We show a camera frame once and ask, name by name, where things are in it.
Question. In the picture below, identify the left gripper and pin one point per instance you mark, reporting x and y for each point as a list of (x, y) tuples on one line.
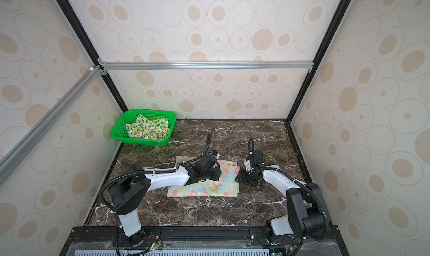
[(218, 173)]

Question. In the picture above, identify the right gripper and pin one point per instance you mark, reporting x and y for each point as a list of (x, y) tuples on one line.
[(247, 177)]

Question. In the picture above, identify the pastel floral skirt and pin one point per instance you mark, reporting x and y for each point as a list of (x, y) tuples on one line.
[(225, 187)]

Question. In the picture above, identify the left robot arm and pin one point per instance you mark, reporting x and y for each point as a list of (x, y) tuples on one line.
[(123, 194)]

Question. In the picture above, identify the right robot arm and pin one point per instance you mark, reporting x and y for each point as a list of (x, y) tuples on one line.
[(307, 214)]

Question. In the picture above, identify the lemon print folded skirt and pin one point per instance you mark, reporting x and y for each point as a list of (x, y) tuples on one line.
[(143, 128)]

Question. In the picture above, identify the green plastic basket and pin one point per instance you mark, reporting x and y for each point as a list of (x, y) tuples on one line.
[(118, 131)]

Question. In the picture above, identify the horizontal aluminium back rail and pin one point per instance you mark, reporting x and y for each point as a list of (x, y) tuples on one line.
[(212, 65)]

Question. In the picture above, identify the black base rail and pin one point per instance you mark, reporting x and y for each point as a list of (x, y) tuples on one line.
[(273, 239)]

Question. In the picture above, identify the black right corner post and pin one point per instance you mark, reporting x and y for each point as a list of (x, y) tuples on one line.
[(322, 50)]

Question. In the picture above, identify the black corner post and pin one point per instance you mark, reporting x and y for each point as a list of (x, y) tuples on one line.
[(88, 46), (322, 50)]

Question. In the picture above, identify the diagonal aluminium left rail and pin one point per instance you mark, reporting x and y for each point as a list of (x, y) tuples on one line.
[(18, 153)]

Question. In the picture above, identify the black left corner post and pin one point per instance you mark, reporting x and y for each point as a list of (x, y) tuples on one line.
[(88, 46)]

